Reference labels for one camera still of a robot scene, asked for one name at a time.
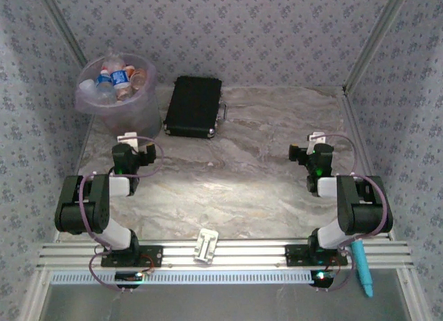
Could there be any wide clear plastic bottle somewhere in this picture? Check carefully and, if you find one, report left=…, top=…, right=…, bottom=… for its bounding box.
left=78, top=78, right=98, bottom=98

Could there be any cyan marker pen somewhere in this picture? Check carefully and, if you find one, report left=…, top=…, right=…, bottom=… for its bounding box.
left=351, top=239, right=374, bottom=298

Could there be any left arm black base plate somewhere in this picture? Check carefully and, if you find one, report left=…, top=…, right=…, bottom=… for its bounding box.
left=100, top=245, right=164, bottom=268

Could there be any white plastic bracket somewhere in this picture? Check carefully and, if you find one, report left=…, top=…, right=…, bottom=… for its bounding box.
left=193, top=228, right=219, bottom=265

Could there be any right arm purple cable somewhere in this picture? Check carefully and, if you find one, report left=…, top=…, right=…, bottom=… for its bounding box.
left=316, top=134, right=387, bottom=293

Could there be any white slotted cable duct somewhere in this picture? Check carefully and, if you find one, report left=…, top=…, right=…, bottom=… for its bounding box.
left=50, top=269, right=318, bottom=286

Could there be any black hard case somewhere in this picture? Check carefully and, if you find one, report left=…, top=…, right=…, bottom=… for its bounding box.
left=163, top=75, right=229, bottom=139

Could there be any clear bottle red label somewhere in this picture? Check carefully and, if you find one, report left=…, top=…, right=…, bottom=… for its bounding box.
left=102, top=55, right=125, bottom=73

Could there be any aluminium frame post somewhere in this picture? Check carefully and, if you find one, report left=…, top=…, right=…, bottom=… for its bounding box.
left=344, top=0, right=413, bottom=93

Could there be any aluminium table edge rail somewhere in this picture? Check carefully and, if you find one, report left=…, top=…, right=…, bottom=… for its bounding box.
left=341, top=87, right=373, bottom=178

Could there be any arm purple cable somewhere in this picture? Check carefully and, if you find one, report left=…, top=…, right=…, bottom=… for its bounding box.
left=316, top=134, right=387, bottom=293
left=80, top=136, right=165, bottom=293

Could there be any black controller board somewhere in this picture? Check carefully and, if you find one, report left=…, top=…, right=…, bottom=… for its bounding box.
left=114, top=270, right=145, bottom=289
left=310, top=269, right=335, bottom=289

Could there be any small blue label bottle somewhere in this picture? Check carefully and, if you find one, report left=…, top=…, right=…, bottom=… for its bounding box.
left=95, top=70, right=117, bottom=102

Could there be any left black controller board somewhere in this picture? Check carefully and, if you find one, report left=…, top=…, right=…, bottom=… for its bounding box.
left=114, top=270, right=145, bottom=289

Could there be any translucent purple plastic bin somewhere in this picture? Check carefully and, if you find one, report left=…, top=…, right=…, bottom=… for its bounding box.
left=75, top=53, right=163, bottom=138

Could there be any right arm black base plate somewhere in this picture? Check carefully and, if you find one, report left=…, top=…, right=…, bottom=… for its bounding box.
left=284, top=244, right=349, bottom=267

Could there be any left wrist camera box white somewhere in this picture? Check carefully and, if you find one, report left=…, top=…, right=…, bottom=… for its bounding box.
left=116, top=132, right=139, bottom=146

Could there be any right black controller board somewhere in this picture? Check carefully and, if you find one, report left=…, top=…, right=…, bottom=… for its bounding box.
left=310, top=269, right=335, bottom=289

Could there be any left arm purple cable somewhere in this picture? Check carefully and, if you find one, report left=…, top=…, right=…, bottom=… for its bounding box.
left=80, top=136, right=165, bottom=293

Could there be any aluminium mounting rail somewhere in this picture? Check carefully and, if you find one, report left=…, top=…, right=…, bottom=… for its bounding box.
left=36, top=240, right=415, bottom=269

